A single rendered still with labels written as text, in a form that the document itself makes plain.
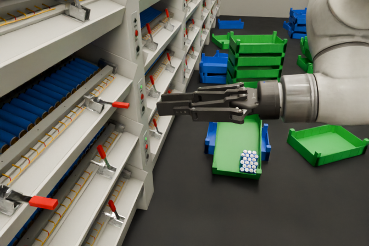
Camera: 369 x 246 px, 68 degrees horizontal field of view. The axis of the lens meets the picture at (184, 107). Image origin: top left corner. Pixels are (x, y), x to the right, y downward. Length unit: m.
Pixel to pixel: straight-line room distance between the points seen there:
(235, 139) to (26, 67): 1.03
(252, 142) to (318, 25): 0.82
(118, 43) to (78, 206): 0.41
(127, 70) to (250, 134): 0.74
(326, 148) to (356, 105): 1.02
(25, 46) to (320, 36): 0.49
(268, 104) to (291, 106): 0.04
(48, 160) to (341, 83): 0.50
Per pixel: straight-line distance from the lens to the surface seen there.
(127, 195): 0.95
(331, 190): 1.31
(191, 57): 2.03
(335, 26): 0.56
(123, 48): 0.75
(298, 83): 0.51
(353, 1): 0.55
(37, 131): 0.53
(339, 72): 0.52
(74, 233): 0.65
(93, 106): 0.62
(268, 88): 0.51
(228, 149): 1.28
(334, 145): 1.57
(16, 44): 0.44
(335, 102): 0.51
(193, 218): 1.08
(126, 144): 0.83
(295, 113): 0.51
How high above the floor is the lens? 0.85
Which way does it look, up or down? 30 degrees down
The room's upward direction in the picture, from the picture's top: straight up
